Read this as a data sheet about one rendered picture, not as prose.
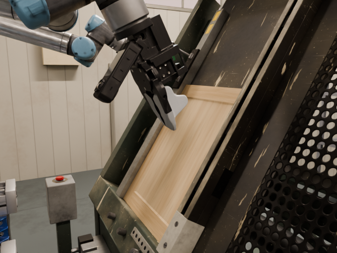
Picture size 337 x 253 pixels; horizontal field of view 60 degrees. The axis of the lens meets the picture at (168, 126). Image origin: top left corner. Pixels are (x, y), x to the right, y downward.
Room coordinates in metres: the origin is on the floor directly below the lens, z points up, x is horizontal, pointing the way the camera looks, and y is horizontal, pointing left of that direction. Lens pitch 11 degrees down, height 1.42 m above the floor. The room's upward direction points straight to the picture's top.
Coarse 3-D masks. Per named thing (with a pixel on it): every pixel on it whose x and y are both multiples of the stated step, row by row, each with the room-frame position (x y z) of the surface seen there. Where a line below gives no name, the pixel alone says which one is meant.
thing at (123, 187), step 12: (216, 12) 1.43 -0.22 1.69; (216, 24) 1.37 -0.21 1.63; (204, 36) 1.38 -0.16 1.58; (216, 36) 1.37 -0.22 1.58; (204, 48) 1.35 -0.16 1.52; (192, 72) 1.32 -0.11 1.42; (156, 120) 1.28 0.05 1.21; (156, 132) 1.24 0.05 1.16; (144, 144) 1.25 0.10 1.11; (144, 156) 1.21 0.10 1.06; (132, 168) 1.21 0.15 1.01; (132, 180) 1.19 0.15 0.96; (120, 192) 1.17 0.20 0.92
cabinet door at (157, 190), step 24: (192, 96) 1.20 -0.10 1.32; (216, 96) 1.06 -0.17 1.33; (192, 120) 1.10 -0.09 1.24; (216, 120) 0.99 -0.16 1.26; (168, 144) 1.14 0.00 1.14; (192, 144) 1.01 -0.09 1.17; (144, 168) 1.17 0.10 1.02; (168, 168) 1.04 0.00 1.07; (192, 168) 0.94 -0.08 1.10; (144, 192) 1.07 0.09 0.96; (168, 192) 0.96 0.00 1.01; (144, 216) 0.98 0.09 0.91; (168, 216) 0.88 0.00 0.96
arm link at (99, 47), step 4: (88, 36) 1.17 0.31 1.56; (92, 40) 1.16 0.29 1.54; (96, 40) 1.17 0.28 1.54; (96, 44) 1.17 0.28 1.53; (100, 44) 1.18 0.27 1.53; (96, 48) 1.14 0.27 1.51; (100, 48) 1.19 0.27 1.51; (96, 52) 1.13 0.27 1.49; (96, 56) 1.19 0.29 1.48; (76, 60) 1.16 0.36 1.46; (80, 60) 1.16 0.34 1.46; (84, 60) 1.16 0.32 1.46; (88, 60) 1.14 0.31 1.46; (92, 60) 1.18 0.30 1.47; (84, 64) 1.16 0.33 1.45; (88, 64) 1.17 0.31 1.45
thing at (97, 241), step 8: (104, 224) 1.10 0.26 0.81; (104, 232) 1.10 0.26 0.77; (80, 240) 1.05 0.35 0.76; (88, 240) 1.06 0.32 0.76; (96, 240) 1.09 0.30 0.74; (104, 240) 1.10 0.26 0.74; (112, 240) 0.99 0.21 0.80; (72, 248) 1.06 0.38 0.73; (80, 248) 1.05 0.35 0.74; (88, 248) 1.00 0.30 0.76; (96, 248) 1.01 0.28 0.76; (104, 248) 1.04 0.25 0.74; (112, 248) 0.99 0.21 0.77
